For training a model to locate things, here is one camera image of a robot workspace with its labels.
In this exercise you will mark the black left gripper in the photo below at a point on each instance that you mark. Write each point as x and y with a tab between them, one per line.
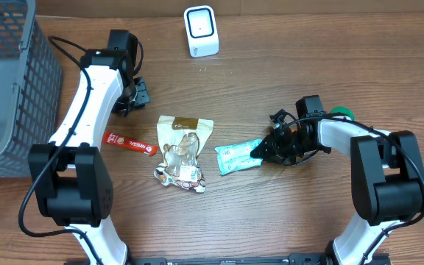
140	93

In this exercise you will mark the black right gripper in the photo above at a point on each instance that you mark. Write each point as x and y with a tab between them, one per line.
280	143

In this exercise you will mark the teal tissue packet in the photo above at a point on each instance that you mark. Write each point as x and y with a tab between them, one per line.
236	157

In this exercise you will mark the red snack bar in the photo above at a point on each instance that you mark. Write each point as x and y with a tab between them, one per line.
129	143

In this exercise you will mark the clear brown snack bag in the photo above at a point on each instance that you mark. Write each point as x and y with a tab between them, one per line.
181	140

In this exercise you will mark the green lid Knorr jar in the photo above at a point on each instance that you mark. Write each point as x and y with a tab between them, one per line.
344	111

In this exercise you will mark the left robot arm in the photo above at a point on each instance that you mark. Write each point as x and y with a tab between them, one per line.
70	181

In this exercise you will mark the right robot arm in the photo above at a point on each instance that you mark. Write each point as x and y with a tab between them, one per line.
386	169

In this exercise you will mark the white barcode scanner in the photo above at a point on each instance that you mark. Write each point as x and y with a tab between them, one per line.
202	34

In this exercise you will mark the grey plastic mesh basket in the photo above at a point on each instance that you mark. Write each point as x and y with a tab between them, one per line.
30	84

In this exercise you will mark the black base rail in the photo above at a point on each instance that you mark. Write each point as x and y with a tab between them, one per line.
226	261

